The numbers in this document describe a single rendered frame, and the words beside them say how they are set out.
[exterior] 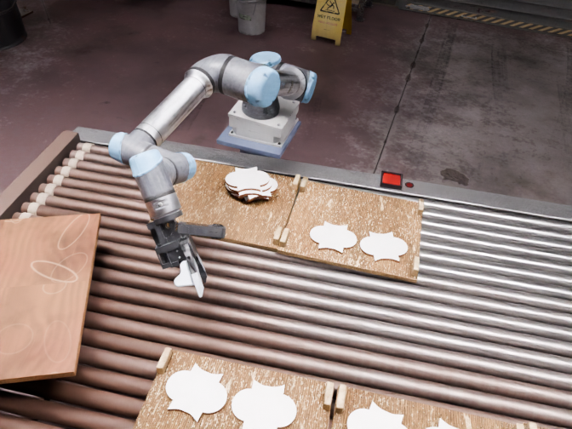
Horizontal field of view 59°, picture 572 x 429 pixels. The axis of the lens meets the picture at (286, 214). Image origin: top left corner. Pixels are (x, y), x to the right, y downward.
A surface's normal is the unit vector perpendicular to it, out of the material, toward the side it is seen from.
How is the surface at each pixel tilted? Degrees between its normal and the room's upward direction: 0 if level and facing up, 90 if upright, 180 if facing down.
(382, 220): 0
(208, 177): 0
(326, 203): 0
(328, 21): 78
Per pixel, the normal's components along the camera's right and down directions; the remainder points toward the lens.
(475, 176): 0.05, -0.74
